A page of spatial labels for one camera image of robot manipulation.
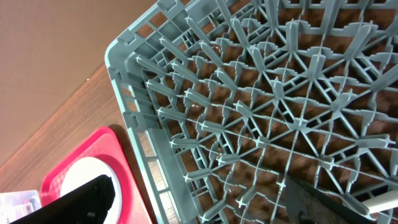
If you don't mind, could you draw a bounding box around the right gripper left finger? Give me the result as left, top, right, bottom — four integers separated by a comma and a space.
12, 174, 116, 224

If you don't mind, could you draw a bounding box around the clear plastic bin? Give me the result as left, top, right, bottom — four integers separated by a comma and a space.
0, 190, 42, 224

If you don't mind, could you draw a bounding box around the grey dishwasher rack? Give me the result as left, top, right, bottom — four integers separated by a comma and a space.
104, 0, 397, 223

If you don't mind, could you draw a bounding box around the red serving tray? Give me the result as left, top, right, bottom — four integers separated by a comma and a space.
39, 127, 152, 223

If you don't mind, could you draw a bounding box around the yellow plastic cup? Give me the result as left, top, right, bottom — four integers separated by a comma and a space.
362, 190, 398, 213

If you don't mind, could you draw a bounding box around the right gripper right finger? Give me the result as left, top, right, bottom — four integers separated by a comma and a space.
284, 176, 373, 224

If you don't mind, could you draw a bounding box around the light blue plate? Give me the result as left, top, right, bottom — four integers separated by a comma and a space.
60, 157, 122, 224

